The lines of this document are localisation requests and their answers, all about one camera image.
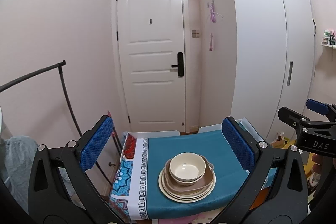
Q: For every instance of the black clothes rack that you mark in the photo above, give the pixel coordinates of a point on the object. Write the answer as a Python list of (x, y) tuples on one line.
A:
[(37, 107)]

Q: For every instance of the small duck pattern plate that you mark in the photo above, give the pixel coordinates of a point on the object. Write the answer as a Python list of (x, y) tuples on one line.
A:
[(193, 196)]

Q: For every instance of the pink square bowl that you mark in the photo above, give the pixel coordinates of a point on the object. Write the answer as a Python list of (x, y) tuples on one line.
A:
[(175, 186)]

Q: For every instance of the white wall shelf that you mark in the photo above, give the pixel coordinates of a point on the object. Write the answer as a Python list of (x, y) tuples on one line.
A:
[(328, 38)]

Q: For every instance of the large yellow duck plate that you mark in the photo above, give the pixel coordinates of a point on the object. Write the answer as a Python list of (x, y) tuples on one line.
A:
[(187, 193)]

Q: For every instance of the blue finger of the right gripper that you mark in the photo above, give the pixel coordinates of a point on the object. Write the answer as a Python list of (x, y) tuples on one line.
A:
[(293, 119), (317, 107)]

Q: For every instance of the wall light switch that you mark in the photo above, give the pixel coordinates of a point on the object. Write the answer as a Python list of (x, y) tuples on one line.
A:
[(195, 33)]

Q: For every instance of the pink mop handle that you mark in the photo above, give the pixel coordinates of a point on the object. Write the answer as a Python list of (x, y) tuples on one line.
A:
[(116, 140)]

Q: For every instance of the black door handle lock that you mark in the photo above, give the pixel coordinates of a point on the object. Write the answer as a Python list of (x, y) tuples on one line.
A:
[(180, 64)]

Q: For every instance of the white door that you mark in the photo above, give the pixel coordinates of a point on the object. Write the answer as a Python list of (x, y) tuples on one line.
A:
[(150, 34)]

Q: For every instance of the person's right hand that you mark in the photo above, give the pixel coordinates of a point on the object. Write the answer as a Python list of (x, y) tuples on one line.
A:
[(318, 162)]

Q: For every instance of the cream round bowl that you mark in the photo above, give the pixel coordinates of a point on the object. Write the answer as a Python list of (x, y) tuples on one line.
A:
[(187, 167)]

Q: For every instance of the white wardrobe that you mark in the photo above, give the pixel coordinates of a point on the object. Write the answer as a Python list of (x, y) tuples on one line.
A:
[(259, 58)]

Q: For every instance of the light blue clothing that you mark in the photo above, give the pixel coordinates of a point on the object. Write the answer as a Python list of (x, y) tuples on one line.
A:
[(17, 157)]

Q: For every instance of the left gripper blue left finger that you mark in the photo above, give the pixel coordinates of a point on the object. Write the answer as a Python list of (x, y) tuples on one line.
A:
[(93, 141)]

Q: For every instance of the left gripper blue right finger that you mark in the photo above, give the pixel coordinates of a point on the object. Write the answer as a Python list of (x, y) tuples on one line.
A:
[(234, 135)]

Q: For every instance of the teal tablecloth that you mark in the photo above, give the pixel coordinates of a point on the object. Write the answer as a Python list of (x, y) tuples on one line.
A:
[(215, 148)]

